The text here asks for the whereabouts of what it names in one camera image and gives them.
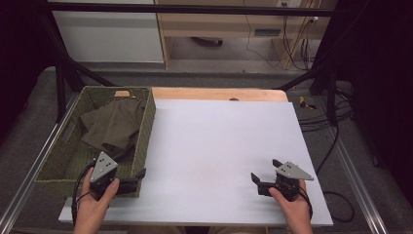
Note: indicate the white table board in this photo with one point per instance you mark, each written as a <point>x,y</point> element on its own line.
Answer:
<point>211,146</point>

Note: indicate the light wooden desk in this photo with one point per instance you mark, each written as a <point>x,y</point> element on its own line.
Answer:
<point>211,24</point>

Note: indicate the black frame crossbar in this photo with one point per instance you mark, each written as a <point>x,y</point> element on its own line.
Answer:
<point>195,8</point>

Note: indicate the white cabinet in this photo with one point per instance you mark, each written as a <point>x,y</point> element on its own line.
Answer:
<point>107,35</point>

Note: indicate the black metal stand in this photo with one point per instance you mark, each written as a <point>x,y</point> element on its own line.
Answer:
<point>60,91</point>
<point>331,97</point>

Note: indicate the green woven basket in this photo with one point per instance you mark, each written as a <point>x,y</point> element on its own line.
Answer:
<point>65,159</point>

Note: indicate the dark object under desk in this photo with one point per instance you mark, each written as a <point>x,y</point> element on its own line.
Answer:
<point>207,41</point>

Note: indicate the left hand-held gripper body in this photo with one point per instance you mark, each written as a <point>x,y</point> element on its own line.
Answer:
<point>103,165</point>

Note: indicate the black curtain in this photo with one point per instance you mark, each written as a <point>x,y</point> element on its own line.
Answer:
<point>383,81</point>
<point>19,48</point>

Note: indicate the person's right hand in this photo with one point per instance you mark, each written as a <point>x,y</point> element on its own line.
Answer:
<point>297,209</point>

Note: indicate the yellow and black tool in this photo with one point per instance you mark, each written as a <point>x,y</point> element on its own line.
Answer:
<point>303,102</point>

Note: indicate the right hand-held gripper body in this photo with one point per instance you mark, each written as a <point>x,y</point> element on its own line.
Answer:
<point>289,172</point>

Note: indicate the aluminium rail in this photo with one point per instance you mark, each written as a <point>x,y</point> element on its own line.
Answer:
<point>367,201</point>
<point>19,198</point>

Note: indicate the wooden table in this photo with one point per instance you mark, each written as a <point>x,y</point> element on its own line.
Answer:
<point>211,94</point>

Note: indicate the person's left hand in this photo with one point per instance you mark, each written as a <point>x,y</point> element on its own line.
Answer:
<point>92,208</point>

